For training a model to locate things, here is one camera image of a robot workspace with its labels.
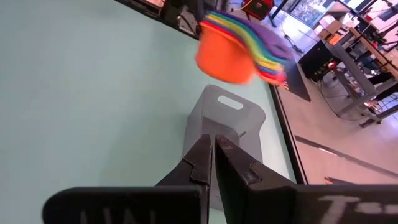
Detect purple measuring cup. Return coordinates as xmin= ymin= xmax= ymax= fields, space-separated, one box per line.
xmin=217 ymin=11 xmax=294 ymax=62

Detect black hazard-striped floor mat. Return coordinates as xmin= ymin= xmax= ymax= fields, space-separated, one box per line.
xmin=324 ymin=175 xmax=346 ymax=185
xmin=283 ymin=60 xmax=312 ymax=103

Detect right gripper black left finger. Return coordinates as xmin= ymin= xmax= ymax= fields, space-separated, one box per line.
xmin=41 ymin=133 xmax=213 ymax=224

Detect teal table mat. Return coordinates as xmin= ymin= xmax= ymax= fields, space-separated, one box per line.
xmin=0 ymin=0 xmax=298 ymax=224

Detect black computer case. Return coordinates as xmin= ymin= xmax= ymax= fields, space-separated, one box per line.
xmin=297 ymin=39 xmax=340 ymax=83

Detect red box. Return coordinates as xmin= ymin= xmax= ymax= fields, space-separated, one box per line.
xmin=241 ymin=0 xmax=275 ymax=20

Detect grey metal workbench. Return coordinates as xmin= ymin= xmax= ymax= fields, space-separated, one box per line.
xmin=323 ymin=26 xmax=398 ymax=128

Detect blue measuring cup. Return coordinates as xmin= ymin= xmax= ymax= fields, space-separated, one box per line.
xmin=201 ymin=18 xmax=286 ymax=77

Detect black metal table frame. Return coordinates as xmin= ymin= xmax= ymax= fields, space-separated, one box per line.
xmin=114 ymin=0 xmax=309 ymax=185

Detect yellow measuring cup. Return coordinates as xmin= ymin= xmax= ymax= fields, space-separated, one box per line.
xmin=203 ymin=16 xmax=285 ymax=72

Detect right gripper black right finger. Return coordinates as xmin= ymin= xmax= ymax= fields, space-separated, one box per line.
xmin=215 ymin=134 xmax=398 ymax=224

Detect green measuring cup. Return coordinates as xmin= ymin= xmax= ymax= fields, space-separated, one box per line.
xmin=205 ymin=14 xmax=282 ymax=65

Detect red measuring cup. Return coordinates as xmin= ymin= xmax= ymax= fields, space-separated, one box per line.
xmin=200 ymin=20 xmax=286 ymax=85

